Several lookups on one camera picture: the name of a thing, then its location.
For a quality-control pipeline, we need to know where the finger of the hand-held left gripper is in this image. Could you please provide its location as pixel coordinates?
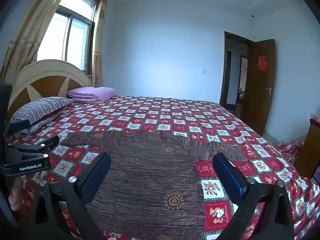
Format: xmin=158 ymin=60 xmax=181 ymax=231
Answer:
xmin=0 ymin=152 xmax=51 ymax=175
xmin=5 ymin=119 xmax=60 ymax=153

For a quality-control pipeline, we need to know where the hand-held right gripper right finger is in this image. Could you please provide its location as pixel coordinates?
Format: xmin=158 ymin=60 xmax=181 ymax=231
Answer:
xmin=212 ymin=152 xmax=295 ymax=240

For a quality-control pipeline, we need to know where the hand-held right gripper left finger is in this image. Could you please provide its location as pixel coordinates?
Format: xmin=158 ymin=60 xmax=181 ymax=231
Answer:
xmin=30 ymin=152 xmax=112 ymax=240

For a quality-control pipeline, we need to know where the brown patterned garment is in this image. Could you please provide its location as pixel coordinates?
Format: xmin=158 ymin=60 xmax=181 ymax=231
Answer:
xmin=60 ymin=130 xmax=247 ymax=240

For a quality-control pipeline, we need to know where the person's left hand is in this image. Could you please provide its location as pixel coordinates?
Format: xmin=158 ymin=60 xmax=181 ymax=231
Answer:
xmin=8 ymin=176 xmax=25 ymax=212

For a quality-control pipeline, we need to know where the striped pillow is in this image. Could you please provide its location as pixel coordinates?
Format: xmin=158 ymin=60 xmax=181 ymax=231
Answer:
xmin=10 ymin=97 xmax=74 ymax=134

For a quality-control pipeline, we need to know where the wooden bed headboard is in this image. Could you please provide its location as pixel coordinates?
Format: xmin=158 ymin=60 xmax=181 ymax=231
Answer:
xmin=6 ymin=59 xmax=93 ymax=123

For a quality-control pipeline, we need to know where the red patterned cloth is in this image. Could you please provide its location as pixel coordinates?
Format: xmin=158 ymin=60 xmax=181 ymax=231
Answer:
xmin=276 ymin=141 xmax=303 ymax=164

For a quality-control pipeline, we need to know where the folded pink blanket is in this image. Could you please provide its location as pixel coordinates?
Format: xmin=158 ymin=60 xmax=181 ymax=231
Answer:
xmin=67 ymin=87 xmax=117 ymax=103

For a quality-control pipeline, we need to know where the red checkered bedsheet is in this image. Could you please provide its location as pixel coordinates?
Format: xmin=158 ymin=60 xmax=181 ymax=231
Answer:
xmin=7 ymin=95 xmax=320 ymax=240

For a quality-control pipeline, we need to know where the wide yellow curtain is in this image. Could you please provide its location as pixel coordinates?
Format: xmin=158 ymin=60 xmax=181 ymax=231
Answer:
xmin=0 ymin=0 xmax=75 ymax=83

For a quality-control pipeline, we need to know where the brown wooden furniture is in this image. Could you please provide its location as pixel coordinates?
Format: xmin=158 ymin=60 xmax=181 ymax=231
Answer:
xmin=300 ymin=118 xmax=320 ymax=179

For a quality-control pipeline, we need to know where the brown wooden door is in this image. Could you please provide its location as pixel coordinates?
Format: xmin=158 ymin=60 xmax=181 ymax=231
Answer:
xmin=240 ymin=39 xmax=276 ymax=137

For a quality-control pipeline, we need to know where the window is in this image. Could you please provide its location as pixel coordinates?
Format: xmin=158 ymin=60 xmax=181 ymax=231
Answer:
xmin=37 ymin=0 xmax=99 ymax=75

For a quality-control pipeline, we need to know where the red paper door decoration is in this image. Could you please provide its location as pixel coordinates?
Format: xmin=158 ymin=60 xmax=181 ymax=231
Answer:
xmin=257 ymin=54 xmax=267 ymax=71

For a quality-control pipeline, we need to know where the brown door frame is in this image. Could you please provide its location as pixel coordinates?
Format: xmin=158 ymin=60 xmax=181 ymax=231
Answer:
xmin=219 ymin=31 xmax=255 ymax=115

